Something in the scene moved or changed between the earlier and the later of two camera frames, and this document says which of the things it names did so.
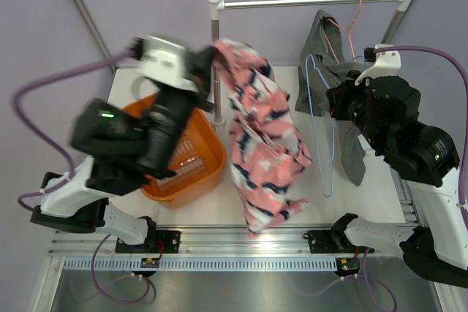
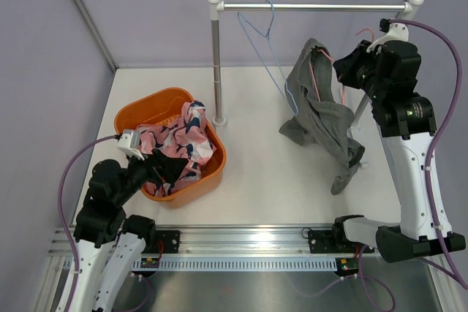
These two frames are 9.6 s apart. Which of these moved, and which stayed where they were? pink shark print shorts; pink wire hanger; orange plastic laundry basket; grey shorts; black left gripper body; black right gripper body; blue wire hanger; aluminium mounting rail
Moved: black left gripper body; black right gripper body; grey shorts; pink wire hanger; blue wire hanger; pink shark print shorts
Stayed: orange plastic laundry basket; aluminium mounting rail
